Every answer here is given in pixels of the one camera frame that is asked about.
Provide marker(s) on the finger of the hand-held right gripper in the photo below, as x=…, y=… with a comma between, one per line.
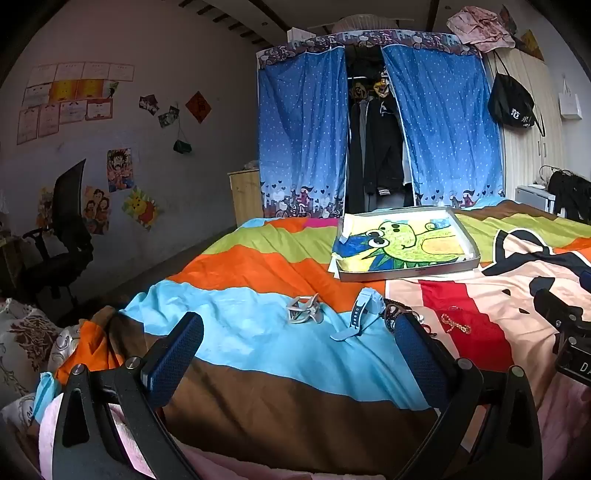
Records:
x=586, y=277
x=556, y=302

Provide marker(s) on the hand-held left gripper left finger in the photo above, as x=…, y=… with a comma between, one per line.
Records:
x=178, y=355

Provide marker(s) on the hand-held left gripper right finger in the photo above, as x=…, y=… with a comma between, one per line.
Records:
x=422, y=355

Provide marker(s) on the light blue wrist watch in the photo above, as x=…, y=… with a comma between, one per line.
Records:
x=360, y=311

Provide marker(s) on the silver hair clip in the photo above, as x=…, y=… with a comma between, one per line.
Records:
x=303, y=309

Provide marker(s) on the pile of black clothing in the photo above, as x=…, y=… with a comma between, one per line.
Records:
x=572, y=196

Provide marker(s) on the colourful striped cartoon blanket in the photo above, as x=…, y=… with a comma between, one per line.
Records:
x=258, y=332

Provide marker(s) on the white side table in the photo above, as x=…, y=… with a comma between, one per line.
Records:
x=533, y=198

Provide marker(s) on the green cartoon crayon drawing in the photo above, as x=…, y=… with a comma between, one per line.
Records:
x=406, y=240

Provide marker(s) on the white cupboard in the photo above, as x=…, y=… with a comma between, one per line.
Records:
x=521, y=157

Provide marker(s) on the light pink cloth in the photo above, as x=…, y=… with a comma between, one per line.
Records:
x=48, y=429

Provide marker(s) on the brown patterned pillow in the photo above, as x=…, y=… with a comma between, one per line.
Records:
x=27, y=346

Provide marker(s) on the yellow bear poster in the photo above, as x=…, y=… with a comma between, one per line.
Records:
x=142, y=208

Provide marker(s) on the family cartoon drawing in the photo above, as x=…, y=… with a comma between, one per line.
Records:
x=97, y=210

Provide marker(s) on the white paper bag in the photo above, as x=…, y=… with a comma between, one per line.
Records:
x=570, y=104

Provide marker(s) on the wooden cabinet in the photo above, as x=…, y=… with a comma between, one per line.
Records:
x=244, y=194

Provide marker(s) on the black office chair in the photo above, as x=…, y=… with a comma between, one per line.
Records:
x=69, y=217

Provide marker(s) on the anime character poster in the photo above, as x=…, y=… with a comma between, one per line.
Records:
x=121, y=170

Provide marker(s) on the colourful child drawing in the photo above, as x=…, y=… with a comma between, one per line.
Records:
x=45, y=207

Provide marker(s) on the small green hanging bag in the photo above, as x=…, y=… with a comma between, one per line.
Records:
x=182, y=146

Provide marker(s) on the black hanging jacket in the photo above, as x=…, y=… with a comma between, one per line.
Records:
x=378, y=143

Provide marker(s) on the red diamond paper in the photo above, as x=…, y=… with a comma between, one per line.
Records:
x=198, y=107

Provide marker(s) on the pink crumpled cloth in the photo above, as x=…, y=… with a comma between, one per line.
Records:
x=480, y=27

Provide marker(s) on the patterned wardrobe valance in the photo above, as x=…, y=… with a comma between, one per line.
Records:
x=369, y=40

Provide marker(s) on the small wall photo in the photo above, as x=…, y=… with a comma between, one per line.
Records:
x=169, y=117
x=148, y=105

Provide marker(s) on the group of wall certificates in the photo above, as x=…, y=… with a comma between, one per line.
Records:
x=69, y=97

